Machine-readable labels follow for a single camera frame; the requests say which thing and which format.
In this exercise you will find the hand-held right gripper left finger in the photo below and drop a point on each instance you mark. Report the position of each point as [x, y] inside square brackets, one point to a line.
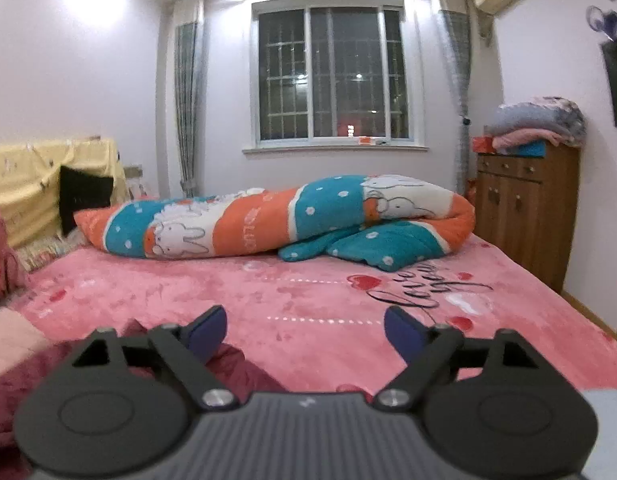
[208, 326]

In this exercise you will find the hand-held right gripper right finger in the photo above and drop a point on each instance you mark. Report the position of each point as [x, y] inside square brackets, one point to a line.
[401, 331]

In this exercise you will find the maroon garment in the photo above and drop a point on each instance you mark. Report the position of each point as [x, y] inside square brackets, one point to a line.
[248, 367]

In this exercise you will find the pink heart print bed blanket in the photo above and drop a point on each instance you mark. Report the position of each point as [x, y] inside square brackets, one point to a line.
[298, 290]

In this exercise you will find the rolled rabbit print quilt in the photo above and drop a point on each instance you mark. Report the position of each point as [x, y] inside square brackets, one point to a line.
[268, 220]

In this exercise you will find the wooden cabinet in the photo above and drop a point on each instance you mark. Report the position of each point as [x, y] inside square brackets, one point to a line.
[528, 210]

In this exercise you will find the floral patterned cloth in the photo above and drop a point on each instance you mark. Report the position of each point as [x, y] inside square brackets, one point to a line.
[48, 252]

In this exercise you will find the black cushion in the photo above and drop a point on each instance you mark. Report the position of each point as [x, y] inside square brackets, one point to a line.
[83, 197]

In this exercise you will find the small orange white box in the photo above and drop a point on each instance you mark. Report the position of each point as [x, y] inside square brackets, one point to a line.
[368, 141]

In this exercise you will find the pink pillow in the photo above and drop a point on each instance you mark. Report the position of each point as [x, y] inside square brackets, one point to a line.
[3, 255]

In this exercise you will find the grey checked curtain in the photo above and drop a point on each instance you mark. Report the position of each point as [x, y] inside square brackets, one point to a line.
[187, 105]
[457, 90]

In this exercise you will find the teal folded cloth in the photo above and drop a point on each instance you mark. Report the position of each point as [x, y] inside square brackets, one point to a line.
[531, 150]

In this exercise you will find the light blue garment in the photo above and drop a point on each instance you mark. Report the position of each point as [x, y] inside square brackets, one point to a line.
[606, 425]

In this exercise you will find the folded pink blanket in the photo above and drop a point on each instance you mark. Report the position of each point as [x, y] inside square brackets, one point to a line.
[521, 139]

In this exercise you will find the yellow cloth cover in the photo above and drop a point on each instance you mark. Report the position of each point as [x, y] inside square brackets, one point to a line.
[23, 185]

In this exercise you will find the folded grey blanket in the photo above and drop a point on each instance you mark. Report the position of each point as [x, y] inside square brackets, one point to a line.
[538, 117]

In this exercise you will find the barred window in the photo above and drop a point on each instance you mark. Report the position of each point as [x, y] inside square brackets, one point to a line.
[331, 72]

